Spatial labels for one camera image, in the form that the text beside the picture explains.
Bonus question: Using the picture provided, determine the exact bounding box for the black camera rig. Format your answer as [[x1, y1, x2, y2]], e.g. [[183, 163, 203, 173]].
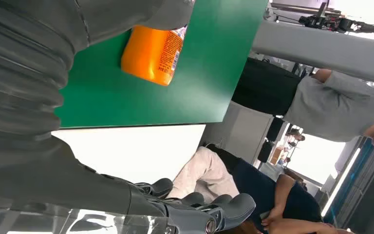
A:
[[298, 13, 374, 41]]

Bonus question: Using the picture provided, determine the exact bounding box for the green work table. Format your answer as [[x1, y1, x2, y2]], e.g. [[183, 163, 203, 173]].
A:
[[54, 0, 268, 129]]

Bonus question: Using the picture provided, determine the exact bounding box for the white desk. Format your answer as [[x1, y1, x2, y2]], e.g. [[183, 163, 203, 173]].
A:
[[51, 124, 207, 185]]

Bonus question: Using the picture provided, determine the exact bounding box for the black chair back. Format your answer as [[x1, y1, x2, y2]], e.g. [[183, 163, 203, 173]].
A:
[[258, 140, 274, 163], [266, 117, 285, 141]]

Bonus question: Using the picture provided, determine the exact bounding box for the person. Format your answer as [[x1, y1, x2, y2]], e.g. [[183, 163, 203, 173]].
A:
[[231, 57, 374, 159], [167, 146, 262, 234], [287, 128, 306, 148], [206, 143, 355, 234]]

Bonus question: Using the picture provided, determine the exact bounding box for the white machine with column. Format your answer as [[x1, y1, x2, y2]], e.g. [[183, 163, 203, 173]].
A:
[[251, 19, 374, 83]]

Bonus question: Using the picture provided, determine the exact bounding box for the white ceiling light strip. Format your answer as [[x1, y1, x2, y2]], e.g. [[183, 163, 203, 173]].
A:
[[320, 147, 362, 217]]

